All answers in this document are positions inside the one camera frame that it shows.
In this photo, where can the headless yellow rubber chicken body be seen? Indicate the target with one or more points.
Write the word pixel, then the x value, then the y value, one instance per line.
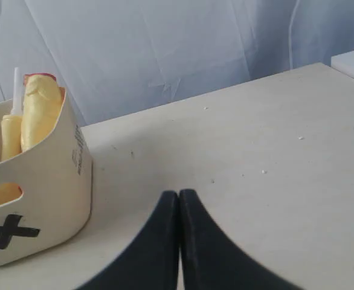
pixel 42 104

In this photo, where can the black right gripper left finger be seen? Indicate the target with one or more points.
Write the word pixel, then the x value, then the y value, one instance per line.
pixel 151 260

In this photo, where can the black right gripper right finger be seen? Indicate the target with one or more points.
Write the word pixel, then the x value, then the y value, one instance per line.
pixel 210 260

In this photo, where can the cream bin marked X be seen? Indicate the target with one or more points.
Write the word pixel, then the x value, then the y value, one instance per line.
pixel 55 177

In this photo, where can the chicken head neck white tube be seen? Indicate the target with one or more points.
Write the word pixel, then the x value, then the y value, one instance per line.
pixel 11 123

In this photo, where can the blue backdrop cloth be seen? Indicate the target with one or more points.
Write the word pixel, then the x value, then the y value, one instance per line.
pixel 119 57

